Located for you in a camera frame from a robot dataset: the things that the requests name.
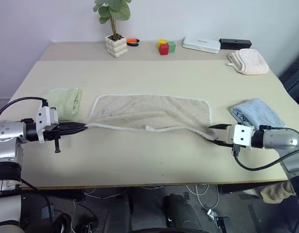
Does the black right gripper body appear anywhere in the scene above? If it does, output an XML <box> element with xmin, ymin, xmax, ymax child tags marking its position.
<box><xmin>222</xmin><ymin>124</ymin><xmax>235</xmax><ymax>149</ymax></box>

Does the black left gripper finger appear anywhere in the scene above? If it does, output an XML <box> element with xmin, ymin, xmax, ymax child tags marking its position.
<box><xmin>60</xmin><ymin>122</ymin><xmax>88</xmax><ymax>130</ymax></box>
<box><xmin>60</xmin><ymin>128</ymin><xmax>88</xmax><ymax>136</ymax></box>

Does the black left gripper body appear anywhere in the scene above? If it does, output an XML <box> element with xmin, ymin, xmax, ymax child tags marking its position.
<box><xmin>43</xmin><ymin>122</ymin><xmax>65</xmax><ymax>154</ymax></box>

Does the beige towel with white hem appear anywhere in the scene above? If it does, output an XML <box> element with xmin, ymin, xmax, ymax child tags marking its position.
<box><xmin>85</xmin><ymin>94</ymin><xmax>216</xmax><ymax>141</ymax></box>

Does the folded light green towel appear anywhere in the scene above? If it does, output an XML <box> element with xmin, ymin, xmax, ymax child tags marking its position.
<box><xmin>43</xmin><ymin>87</ymin><xmax>84</xmax><ymax>121</ymax></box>

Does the folded light blue towel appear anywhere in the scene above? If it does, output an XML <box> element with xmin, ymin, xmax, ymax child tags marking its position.
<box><xmin>230</xmin><ymin>98</ymin><xmax>285</xmax><ymax>130</ymax></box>

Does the folded pink towel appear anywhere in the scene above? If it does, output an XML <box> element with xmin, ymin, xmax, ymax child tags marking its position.
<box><xmin>227</xmin><ymin>48</ymin><xmax>270</xmax><ymax>75</ymax></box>

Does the crumpled beige cloth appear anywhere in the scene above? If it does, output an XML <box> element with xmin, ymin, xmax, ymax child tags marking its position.
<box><xmin>259</xmin><ymin>181</ymin><xmax>296</xmax><ymax>203</ymax></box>

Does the dark rounded shape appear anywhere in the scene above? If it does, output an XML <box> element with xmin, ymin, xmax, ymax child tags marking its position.
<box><xmin>163</xmin><ymin>193</ymin><xmax>206</xmax><ymax>233</ymax></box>

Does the white flat box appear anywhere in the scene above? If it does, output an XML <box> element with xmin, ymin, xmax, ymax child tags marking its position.
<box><xmin>182</xmin><ymin>36</ymin><xmax>221</xmax><ymax>54</ymax></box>

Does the black rectangular box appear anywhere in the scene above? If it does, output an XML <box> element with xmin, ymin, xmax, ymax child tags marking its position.
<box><xmin>219</xmin><ymin>38</ymin><xmax>252</xmax><ymax>50</ymax></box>

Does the dark ribbed panel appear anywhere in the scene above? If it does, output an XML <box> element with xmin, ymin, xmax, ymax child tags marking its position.
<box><xmin>278</xmin><ymin>46</ymin><xmax>299</xmax><ymax>109</ymax></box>

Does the red cube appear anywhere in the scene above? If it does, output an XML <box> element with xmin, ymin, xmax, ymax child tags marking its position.
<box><xmin>159</xmin><ymin>43</ymin><xmax>170</xmax><ymax>56</ymax></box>

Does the green leafy plant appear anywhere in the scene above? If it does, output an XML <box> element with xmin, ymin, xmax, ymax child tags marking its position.
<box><xmin>92</xmin><ymin>0</ymin><xmax>132</xmax><ymax>39</ymax></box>

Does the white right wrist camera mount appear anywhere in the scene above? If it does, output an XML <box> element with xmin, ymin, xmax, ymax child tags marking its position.
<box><xmin>227</xmin><ymin>123</ymin><xmax>255</xmax><ymax>148</ymax></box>

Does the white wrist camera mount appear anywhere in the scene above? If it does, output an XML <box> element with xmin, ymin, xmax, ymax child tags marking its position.
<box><xmin>227</xmin><ymin>123</ymin><xmax>255</xmax><ymax>148</ymax></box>
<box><xmin>35</xmin><ymin>105</ymin><xmax>60</xmax><ymax>144</ymax></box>

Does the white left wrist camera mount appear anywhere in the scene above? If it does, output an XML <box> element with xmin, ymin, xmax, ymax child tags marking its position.
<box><xmin>35</xmin><ymin>105</ymin><xmax>60</xmax><ymax>144</ymax></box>

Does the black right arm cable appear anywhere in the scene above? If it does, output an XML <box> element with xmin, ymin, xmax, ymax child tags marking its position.
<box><xmin>231</xmin><ymin>144</ymin><xmax>299</xmax><ymax>171</ymax></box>

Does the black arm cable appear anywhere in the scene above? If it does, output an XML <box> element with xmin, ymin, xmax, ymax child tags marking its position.
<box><xmin>0</xmin><ymin>97</ymin><xmax>49</xmax><ymax>122</ymax></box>
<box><xmin>231</xmin><ymin>144</ymin><xmax>299</xmax><ymax>171</ymax></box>

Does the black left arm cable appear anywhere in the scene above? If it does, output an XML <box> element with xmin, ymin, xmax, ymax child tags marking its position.
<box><xmin>0</xmin><ymin>97</ymin><xmax>49</xmax><ymax>122</ymax></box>

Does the white floor cable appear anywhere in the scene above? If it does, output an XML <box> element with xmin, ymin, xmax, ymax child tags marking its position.
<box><xmin>185</xmin><ymin>184</ymin><xmax>221</xmax><ymax>212</ymax></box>

